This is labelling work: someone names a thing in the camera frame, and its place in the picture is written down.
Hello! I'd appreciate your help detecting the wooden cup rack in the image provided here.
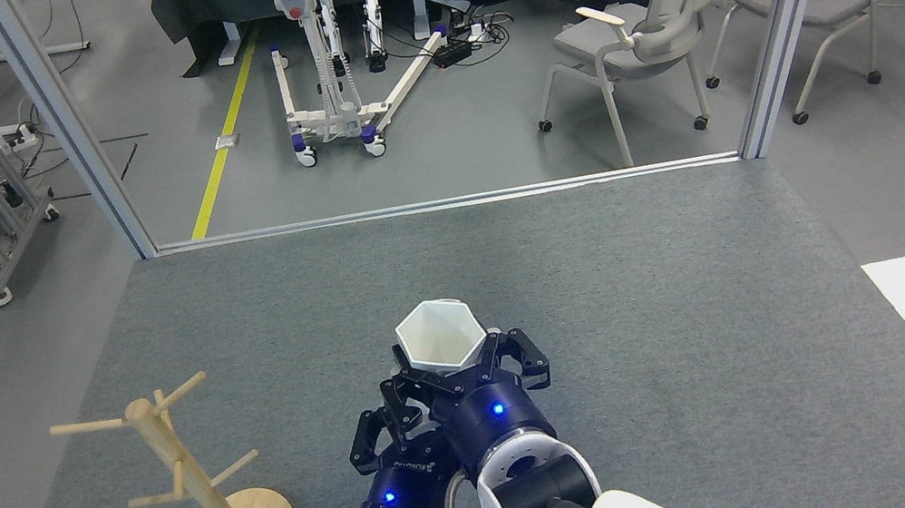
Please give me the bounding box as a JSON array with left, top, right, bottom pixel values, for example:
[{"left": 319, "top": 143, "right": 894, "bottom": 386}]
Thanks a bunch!
[{"left": 44, "top": 359, "right": 296, "bottom": 508}]

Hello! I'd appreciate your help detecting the white wheeled stand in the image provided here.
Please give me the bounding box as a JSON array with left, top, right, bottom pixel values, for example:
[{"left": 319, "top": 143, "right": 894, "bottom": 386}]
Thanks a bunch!
[{"left": 236, "top": 0, "right": 472, "bottom": 176}]

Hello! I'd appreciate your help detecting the grey mesh-back chair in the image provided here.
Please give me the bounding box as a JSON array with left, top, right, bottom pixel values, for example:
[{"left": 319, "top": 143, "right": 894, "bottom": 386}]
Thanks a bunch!
[{"left": 518, "top": 0, "right": 784, "bottom": 181}]

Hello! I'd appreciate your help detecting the silver post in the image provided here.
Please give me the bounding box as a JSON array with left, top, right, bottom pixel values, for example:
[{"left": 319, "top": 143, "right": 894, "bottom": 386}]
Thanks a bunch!
[
  {"left": 0, "top": 0, "right": 160, "bottom": 281},
  {"left": 714, "top": 0, "right": 891, "bottom": 162}
]

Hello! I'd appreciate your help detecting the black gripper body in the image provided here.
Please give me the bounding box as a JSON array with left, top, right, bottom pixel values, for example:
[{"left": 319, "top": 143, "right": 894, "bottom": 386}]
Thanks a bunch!
[
  {"left": 343, "top": 433, "right": 470, "bottom": 508},
  {"left": 427, "top": 366, "right": 563, "bottom": 488}
]

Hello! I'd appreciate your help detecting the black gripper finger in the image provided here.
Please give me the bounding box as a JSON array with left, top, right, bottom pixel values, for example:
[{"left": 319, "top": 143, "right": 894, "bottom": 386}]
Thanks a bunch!
[
  {"left": 473, "top": 323, "right": 555, "bottom": 399},
  {"left": 378, "top": 370, "right": 447, "bottom": 447},
  {"left": 341, "top": 403, "right": 414, "bottom": 479},
  {"left": 388, "top": 333, "right": 476, "bottom": 405}
]

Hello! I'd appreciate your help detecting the white stand column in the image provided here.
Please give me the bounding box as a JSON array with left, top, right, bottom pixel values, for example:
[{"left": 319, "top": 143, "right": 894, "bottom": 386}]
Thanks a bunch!
[{"left": 350, "top": 0, "right": 394, "bottom": 75}]

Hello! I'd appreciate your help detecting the black power strip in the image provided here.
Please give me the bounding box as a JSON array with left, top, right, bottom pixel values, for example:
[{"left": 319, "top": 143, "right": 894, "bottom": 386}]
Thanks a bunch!
[{"left": 432, "top": 40, "right": 475, "bottom": 70}]

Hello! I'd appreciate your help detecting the white faceted cup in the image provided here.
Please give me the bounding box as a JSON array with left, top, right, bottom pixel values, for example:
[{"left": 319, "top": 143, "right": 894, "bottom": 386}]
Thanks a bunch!
[{"left": 391, "top": 292, "right": 492, "bottom": 381}]

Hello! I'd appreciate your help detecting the white power strip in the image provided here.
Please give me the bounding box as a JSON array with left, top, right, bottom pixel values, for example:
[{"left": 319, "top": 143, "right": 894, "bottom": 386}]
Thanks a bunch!
[{"left": 0, "top": 122, "right": 42, "bottom": 152}]

